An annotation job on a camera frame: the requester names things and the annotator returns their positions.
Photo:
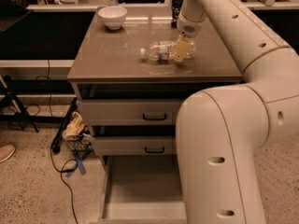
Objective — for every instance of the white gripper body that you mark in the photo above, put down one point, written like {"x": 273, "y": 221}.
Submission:
{"x": 189, "y": 27}

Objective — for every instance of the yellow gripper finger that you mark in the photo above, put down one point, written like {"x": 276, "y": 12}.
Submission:
{"x": 182, "y": 48}

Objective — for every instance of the clear plastic water bottle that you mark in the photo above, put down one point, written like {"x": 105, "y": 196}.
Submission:
{"x": 166, "y": 51}

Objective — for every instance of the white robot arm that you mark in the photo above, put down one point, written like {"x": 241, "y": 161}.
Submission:
{"x": 219, "y": 129}

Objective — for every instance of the grey drawer cabinet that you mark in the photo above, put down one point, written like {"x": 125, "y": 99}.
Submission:
{"x": 130, "y": 103}

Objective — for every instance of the grey top drawer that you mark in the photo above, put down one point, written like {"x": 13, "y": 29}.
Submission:
{"x": 134, "y": 104}

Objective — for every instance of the grey drawer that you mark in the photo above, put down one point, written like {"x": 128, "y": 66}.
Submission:
{"x": 134, "y": 140}
{"x": 134, "y": 104}
{"x": 141, "y": 189}

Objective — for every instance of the grey middle drawer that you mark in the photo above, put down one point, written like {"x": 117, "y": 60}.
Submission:
{"x": 134, "y": 140}

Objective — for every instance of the grey bottom drawer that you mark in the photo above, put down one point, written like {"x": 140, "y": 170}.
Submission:
{"x": 141, "y": 189}

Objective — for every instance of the blue soda can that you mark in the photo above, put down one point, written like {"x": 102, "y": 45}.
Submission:
{"x": 176, "y": 6}

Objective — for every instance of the white ceramic bowl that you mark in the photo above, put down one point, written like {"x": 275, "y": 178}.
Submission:
{"x": 113, "y": 17}

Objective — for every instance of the long white shelf counter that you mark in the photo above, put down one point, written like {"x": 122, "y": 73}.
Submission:
{"x": 37, "y": 64}

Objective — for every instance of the basket with snack bags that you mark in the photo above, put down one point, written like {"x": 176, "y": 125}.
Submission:
{"x": 76, "y": 134}

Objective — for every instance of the blue tape cross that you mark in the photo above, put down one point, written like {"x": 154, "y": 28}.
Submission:
{"x": 80, "y": 157}

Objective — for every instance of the black tripod stand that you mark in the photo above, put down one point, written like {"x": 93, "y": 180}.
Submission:
{"x": 11, "y": 100}

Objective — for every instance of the tan shoe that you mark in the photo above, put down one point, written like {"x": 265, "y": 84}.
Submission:
{"x": 6, "y": 152}

